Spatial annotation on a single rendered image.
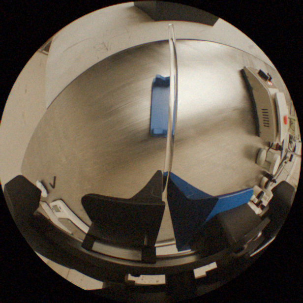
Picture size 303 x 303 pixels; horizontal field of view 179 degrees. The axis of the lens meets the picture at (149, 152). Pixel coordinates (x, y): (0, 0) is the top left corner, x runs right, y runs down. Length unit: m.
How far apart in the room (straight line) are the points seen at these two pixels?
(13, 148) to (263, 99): 1.39
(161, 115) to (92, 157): 0.16
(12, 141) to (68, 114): 0.95
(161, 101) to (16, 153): 1.12
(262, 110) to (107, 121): 0.36
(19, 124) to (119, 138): 1.16
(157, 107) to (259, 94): 0.26
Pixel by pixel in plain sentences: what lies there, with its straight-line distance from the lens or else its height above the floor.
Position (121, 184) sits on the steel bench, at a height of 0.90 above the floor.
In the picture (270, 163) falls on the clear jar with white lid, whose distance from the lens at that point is 0.35.
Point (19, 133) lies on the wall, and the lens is 1.19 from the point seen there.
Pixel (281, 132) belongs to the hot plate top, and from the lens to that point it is 0.31.
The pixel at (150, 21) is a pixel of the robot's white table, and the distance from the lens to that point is 0.33.
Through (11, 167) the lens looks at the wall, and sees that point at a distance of 1.08.
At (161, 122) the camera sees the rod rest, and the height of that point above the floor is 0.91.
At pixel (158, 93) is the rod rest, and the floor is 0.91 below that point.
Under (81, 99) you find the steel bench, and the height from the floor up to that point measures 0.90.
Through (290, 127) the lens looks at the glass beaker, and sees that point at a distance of 0.33.
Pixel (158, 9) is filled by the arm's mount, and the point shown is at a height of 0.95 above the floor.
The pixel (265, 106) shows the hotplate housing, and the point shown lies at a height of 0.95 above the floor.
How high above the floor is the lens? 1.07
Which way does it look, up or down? 73 degrees down
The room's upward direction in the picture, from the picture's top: 176 degrees counter-clockwise
